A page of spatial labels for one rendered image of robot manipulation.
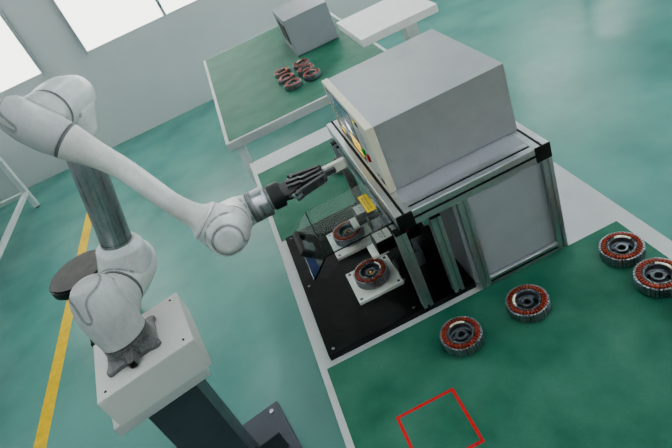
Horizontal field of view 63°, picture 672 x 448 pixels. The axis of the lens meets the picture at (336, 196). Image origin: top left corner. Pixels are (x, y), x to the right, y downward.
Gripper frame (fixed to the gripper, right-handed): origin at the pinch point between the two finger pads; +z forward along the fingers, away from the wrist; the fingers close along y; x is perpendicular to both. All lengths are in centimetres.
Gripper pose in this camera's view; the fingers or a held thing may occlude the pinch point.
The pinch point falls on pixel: (334, 166)
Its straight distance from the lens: 155.6
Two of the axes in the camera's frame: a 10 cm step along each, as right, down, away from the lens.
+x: -3.5, -7.7, -5.3
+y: 2.7, 4.6, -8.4
